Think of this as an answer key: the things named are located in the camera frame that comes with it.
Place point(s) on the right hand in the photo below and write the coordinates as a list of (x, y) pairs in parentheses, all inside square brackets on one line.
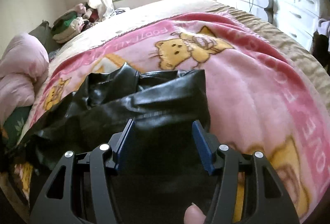
[(194, 215)]

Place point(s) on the lavender cloth on chair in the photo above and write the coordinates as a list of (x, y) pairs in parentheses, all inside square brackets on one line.
[(323, 34)]

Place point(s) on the pink bear print blanket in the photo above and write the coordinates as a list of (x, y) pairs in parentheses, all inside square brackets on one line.
[(257, 99)]

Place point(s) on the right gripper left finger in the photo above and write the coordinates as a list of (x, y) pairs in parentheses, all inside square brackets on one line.
[(80, 188)]

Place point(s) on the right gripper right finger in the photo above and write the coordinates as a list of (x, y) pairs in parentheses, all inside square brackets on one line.
[(249, 180)]

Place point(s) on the black leather jacket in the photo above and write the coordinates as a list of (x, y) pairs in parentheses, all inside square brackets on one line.
[(162, 171)]

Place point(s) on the pink quilted duvet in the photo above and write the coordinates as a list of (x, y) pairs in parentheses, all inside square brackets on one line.
[(24, 68)]

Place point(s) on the green floral pillow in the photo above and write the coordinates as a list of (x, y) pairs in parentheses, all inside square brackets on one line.
[(12, 128)]

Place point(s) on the white drawer cabinet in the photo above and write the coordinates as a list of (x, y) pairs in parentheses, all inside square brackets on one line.
[(299, 18)]

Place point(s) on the pile of folded clothes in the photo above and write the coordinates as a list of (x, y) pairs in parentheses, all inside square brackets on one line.
[(73, 22)]

